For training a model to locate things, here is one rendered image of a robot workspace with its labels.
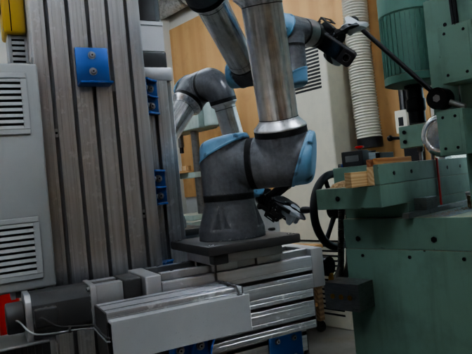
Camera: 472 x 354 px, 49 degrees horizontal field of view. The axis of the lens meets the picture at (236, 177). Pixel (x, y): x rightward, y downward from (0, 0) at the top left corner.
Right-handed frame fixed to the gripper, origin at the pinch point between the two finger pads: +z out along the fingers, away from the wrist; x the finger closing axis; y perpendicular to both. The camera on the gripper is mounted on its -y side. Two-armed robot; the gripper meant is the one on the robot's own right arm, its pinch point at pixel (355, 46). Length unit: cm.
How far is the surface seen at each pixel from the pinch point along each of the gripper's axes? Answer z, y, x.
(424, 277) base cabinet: -5, -64, 32
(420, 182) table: 5.2, -41.8, 17.8
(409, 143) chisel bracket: 13.1, -28.6, 14.4
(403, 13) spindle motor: 8.8, -1.9, -14.3
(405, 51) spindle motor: 8.6, -10.3, -6.5
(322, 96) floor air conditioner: 120, 73, 70
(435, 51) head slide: 9.6, -17.6, -11.8
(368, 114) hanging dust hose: 132, 47, 61
